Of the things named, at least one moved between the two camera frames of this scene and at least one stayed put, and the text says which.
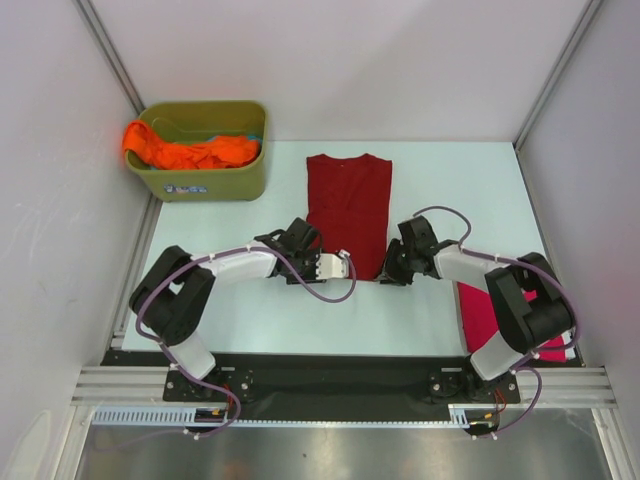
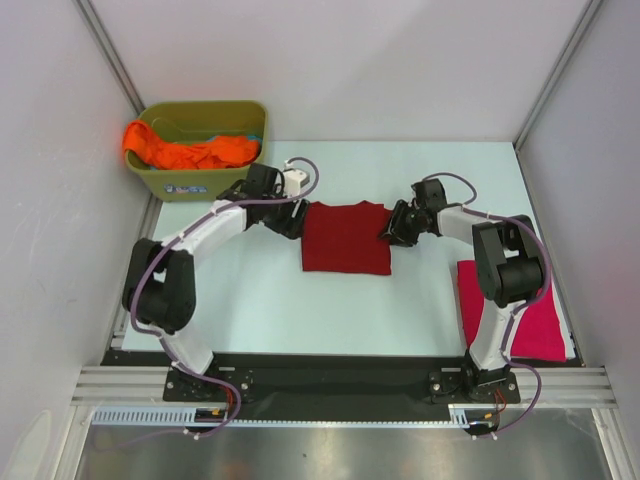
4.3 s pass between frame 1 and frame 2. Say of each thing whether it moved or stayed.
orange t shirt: stayed
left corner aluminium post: stayed
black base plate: stayed
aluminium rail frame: stayed
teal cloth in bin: stayed
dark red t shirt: moved
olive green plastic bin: stayed
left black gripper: moved
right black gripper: moved
